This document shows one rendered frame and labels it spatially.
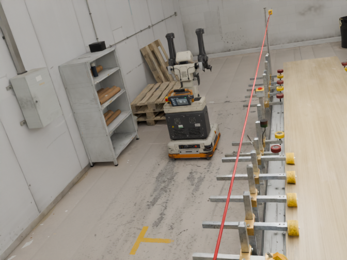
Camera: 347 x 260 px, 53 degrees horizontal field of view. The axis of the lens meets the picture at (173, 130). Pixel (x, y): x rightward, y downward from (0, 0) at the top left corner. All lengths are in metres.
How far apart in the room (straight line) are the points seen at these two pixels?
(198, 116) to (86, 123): 1.59
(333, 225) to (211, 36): 8.94
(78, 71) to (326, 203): 3.50
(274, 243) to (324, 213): 0.41
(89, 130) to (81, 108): 0.34
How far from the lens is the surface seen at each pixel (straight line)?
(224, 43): 10.57
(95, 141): 5.05
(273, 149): 2.84
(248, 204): 1.96
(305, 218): 2.13
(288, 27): 10.40
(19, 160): 4.22
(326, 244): 1.99
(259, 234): 2.34
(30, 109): 4.17
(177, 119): 4.61
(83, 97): 4.84
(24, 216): 4.31
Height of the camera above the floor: 2.23
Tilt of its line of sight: 22 degrees down
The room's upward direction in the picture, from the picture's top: 12 degrees counter-clockwise
